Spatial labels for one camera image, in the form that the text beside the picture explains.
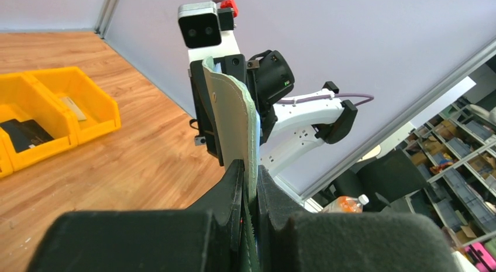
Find yellow bin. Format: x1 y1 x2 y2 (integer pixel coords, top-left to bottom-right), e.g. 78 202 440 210
1 129 13 178
1 73 78 176
27 67 122 144

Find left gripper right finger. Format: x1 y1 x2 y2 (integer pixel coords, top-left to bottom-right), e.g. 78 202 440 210
256 166 458 271

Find left yellow bin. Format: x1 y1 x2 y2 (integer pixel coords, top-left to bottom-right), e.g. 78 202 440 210
1 129 13 178

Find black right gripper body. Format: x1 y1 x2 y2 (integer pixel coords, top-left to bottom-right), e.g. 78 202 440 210
189 54 277 166

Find black office chair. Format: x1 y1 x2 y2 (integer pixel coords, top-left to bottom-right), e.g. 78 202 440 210
312 150 428 212

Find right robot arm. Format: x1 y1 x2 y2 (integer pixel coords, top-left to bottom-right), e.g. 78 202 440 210
213 50 357 176

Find storage shelf rack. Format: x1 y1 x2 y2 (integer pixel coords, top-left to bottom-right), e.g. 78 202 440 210
398 97 495 271

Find tan card in bin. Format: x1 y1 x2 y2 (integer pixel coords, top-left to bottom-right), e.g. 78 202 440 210
60 96 87 122

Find middle yellow bin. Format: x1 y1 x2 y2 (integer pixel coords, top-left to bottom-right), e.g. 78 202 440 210
1 73 78 176

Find orange drink bottle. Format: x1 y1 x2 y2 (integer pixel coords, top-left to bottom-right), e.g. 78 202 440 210
321 194 370 213

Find green card holder wallet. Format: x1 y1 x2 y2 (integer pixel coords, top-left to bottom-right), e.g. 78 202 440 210
202 56 261 271

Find black card in bin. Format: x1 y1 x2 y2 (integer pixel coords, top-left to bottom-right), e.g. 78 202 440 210
1 119 54 153

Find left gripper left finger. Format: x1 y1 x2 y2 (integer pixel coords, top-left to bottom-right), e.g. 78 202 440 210
27 160 244 271

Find right yellow bin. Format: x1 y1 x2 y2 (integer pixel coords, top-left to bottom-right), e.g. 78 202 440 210
27 67 122 144

